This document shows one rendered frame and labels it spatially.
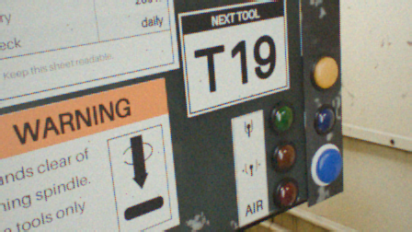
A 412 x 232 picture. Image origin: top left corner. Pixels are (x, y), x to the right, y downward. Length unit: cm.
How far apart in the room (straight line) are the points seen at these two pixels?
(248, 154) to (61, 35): 17
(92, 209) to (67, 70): 9
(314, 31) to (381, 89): 89
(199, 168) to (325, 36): 15
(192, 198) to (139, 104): 8
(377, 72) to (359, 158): 23
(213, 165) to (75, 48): 14
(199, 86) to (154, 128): 4
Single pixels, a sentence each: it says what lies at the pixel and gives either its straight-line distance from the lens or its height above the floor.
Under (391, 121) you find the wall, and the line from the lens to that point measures 136.
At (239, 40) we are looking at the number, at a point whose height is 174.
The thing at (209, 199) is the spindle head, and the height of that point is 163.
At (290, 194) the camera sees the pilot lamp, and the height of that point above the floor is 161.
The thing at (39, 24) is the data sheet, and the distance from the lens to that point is 34.
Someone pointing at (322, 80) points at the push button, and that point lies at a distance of 48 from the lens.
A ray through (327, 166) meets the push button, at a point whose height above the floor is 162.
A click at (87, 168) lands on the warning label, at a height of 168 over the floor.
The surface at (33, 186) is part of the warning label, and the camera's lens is 35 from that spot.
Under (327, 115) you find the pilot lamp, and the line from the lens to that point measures 49.
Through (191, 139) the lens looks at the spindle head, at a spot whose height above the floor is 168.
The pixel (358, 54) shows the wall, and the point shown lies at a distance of 137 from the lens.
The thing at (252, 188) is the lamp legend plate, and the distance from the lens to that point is 45.
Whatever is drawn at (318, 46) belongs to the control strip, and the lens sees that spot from 48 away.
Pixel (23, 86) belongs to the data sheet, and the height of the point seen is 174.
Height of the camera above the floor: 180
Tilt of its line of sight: 16 degrees down
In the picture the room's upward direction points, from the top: 5 degrees counter-clockwise
